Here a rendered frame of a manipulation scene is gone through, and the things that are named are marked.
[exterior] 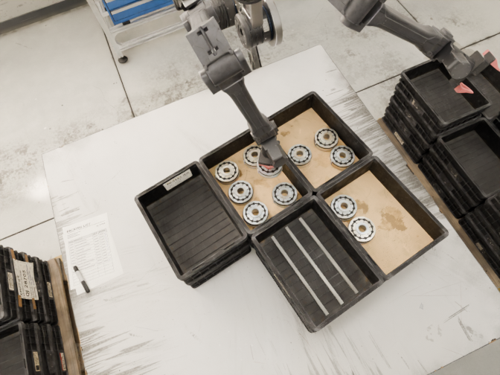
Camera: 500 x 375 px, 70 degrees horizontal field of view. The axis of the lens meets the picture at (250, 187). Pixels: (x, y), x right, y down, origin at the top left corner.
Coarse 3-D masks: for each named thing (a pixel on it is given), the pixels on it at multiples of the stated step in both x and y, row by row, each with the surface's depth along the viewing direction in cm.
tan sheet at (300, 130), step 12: (300, 120) 164; (312, 120) 163; (288, 132) 161; (300, 132) 161; (312, 132) 160; (288, 144) 159; (312, 144) 158; (300, 156) 156; (312, 156) 155; (324, 156) 155; (300, 168) 154; (312, 168) 153; (324, 168) 153; (312, 180) 151; (324, 180) 150
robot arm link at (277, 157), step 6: (276, 126) 116; (276, 132) 119; (270, 138) 120; (258, 144) 121; (264, 144) 120; (270, 144) 119; (276, 144) 119; (270, 150) 119; (276, 150) 118; (282, 150) 121; (270, 156) 121; (276, 156) 118; (282, 156) 118; (276, 162) 120; (282, 162) 122
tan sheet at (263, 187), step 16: (256, 144) 160; (224, 160) 158; (240, 160) 158; (240, 176) 154; (256, 176) 154; (224, 192) 152; (240, 192) 151; (256, 192) 151; (240, 208) 148; (272, 208) 147
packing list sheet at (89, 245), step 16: (80, 224) 165; (96, 224) 164; (64, 240) 162; (80, 240) 162; (96, 240) 161; (112, 240) 161; (80, 256) 159; (96, 256) 158; (112, 256) 158; (80, 272) 156; (96, 272) 155; (112, 272) 155; (80, 288) 153
